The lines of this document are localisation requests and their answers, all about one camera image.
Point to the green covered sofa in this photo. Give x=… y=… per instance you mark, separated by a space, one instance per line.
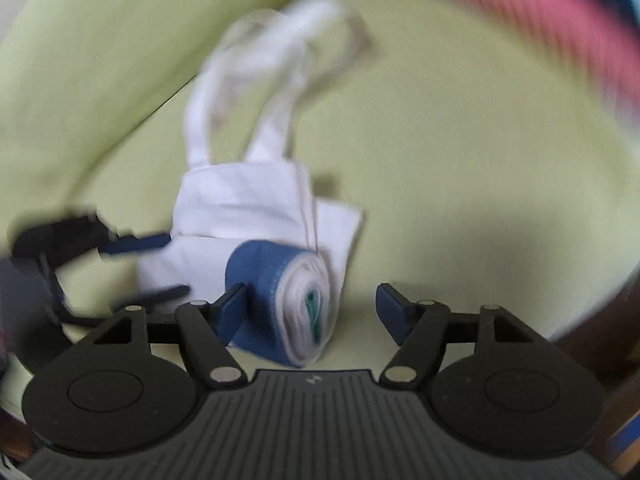
x=450 y=185

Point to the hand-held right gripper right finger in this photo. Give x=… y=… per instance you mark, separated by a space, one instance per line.
x=392 y=310

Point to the pink knitted blanket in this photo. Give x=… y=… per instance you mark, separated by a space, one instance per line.
x=525 y=5

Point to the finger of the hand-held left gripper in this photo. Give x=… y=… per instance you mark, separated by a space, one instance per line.
x=137 y=245
x=160 y=294

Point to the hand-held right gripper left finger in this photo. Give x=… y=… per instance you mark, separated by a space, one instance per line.
x=232 y=310

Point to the white canvas shopping bag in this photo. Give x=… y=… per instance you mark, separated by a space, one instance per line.
x=240 y=200

